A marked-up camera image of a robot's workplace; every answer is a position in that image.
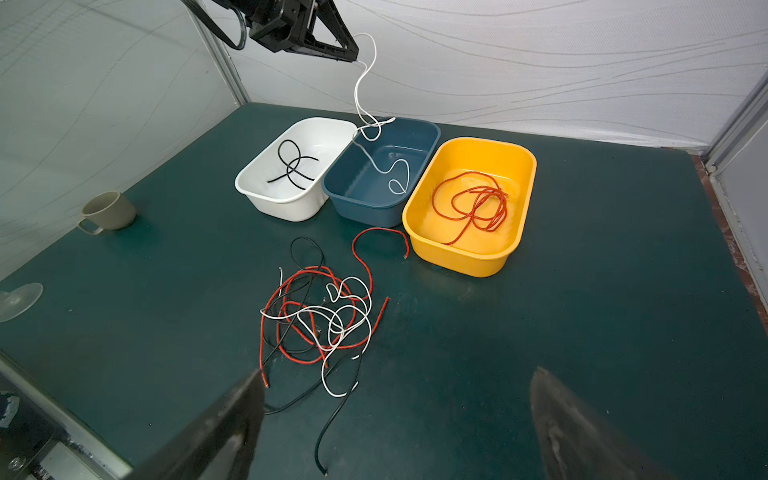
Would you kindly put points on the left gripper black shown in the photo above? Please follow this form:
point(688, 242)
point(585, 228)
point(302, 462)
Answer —
point(285, 25)

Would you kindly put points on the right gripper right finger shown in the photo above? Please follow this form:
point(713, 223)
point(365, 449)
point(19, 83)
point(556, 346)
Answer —
point(575, 442)

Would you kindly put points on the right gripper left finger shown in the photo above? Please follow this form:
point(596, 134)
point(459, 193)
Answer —
point(219, 444)

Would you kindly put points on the white plastic bin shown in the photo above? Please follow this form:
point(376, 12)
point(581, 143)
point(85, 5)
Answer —
point(285, 179)

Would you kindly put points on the blue plastic bin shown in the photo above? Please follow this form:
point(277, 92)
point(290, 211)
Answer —
point(371, 181)

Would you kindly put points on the yellow plastic bin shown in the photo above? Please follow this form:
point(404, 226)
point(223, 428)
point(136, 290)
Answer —
point(468, 211)

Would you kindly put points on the olive green mug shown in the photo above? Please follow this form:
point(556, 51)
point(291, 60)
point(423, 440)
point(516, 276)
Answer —
point(109, 211)

